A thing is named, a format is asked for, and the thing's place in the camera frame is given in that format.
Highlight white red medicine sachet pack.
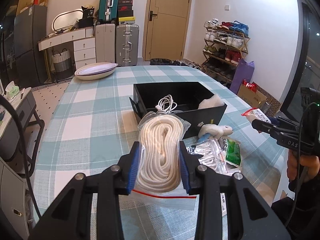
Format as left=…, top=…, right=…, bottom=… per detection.
left=242, top=108, right=271, bottom=124

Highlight bagged white rope coil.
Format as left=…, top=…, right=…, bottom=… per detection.
left=130, top=110, right=198, bottom=210

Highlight person's right hand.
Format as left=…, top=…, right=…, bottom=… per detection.
left=286, top=149, right=320, bottom=183

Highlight brown cardboard box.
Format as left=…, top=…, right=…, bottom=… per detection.
left=237, top=80, right=281, bottom=116

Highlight green medicine sachet pack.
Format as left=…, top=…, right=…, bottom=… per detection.
left=221, top=137, right=241, bottom=167

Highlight bagged adidas white laces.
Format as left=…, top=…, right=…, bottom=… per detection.
left=187, top=139, right=239, bottom=176

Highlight purple paper bag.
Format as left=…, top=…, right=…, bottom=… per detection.
left=229, top=59, right=255, bottom=94

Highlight black cardboard box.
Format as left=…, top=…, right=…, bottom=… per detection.
left=130, top=82, right=227, bottom=139

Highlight shoe rack with shoes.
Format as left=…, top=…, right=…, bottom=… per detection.
left=201, top=18, right=250, bottom=88

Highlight checkered green white tablecloth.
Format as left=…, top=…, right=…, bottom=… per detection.
left=32, top=65, right=287, bottom=240

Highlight wooden door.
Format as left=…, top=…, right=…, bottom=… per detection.
left=142, top=0, right=191, bottom=61

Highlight oval white purple tray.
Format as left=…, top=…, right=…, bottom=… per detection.
left=74, top=62, right=118, bottom=81

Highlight woven laundry basket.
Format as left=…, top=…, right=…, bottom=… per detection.
left=52, top=48, right=73, bottom=81

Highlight silver aluminium suitcase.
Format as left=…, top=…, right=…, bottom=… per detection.
left=116, top=24, right=139, bottom=67

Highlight stacked shoe boxes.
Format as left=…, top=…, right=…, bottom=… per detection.
left=117, top=0, right=136, bottom=25

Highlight white dresser with drawers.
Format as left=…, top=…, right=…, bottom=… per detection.
left=38, top=27, right=96, bottom=69

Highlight beige suitcase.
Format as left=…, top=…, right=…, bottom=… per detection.
left=95, top=24, right=116, bottom=63

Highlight teal suitcase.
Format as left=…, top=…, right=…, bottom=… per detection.
left=98, top=0, right=118, bottom=22

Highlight black refrigerator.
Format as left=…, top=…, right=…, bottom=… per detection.
left=14, top=5, right=48, bottom=87

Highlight oval vanity mirror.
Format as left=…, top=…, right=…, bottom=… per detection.
left=52, top=9, right=83, bottom=31

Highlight white plush toy keychain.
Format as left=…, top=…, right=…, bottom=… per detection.
left=197, top=124, right=233, bottom=143

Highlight white charging cable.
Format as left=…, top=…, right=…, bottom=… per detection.
left=154, top=94, right=178, bottom=114

